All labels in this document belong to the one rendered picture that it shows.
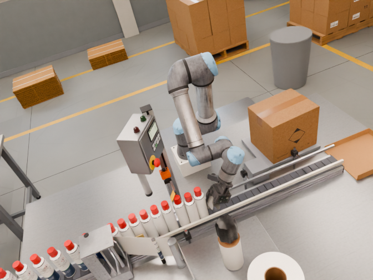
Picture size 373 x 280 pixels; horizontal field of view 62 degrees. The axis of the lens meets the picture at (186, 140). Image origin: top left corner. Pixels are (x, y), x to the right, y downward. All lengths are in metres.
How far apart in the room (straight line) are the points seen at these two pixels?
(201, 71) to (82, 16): 5.28
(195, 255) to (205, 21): 3.67
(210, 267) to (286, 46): 2.75
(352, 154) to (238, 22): 3.33
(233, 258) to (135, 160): 0.56
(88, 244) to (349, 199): 1.23
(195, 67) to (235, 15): 3.48
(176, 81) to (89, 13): 5.25
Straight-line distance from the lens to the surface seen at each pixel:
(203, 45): 4.76
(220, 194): 1.45
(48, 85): 5.28
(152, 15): 6.79
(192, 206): 1.49
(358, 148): 2.02
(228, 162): 1.38
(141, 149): 1.22
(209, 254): 1.51
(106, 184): 2.05
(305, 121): 1.81
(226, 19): 4.82
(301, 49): 3.76
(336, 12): 4.96
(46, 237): 1.98
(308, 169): 1.80
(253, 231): 1.55
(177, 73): 1.42
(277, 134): 1.73
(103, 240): 1.37
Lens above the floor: 2.18
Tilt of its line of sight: 39 degrees down
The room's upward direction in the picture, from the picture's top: 15 degrees counter-clockwise
